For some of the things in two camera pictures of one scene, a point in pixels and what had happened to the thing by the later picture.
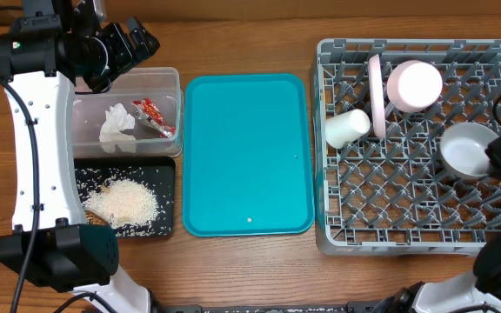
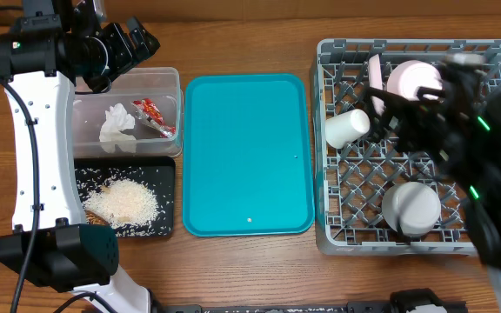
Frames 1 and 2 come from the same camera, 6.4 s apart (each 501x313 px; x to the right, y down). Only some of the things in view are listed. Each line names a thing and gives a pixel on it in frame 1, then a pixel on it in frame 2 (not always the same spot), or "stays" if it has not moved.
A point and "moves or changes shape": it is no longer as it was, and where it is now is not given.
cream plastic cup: [345, 127] stays
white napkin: [112, 136] stays
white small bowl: [463, 149] moves or changes shape
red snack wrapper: [150, 114] stays
